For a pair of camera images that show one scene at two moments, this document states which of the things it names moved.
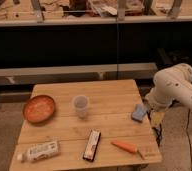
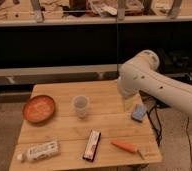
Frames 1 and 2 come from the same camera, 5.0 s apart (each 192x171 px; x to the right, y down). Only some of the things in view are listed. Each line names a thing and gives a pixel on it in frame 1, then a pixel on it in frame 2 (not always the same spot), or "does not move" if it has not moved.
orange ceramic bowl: [39, 109] does not move
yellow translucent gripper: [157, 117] → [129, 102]
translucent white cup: [81, 103] does not move
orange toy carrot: [127, 146] does not move
